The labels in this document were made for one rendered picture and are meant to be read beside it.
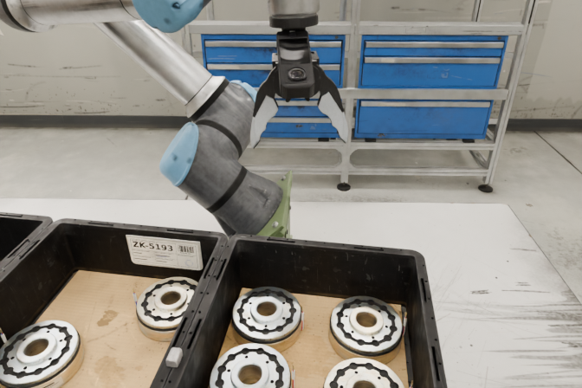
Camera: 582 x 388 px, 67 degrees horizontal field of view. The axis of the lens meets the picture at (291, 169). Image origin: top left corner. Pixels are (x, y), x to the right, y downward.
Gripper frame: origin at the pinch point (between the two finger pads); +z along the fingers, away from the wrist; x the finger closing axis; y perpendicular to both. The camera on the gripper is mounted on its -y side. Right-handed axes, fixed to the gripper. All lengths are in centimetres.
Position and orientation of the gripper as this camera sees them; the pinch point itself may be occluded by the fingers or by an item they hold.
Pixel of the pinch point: (300, 148)
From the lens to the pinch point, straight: 70.8
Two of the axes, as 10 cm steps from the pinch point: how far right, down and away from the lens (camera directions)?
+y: -0.3, -4.4, 9.0
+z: 0.5, 9.0, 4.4
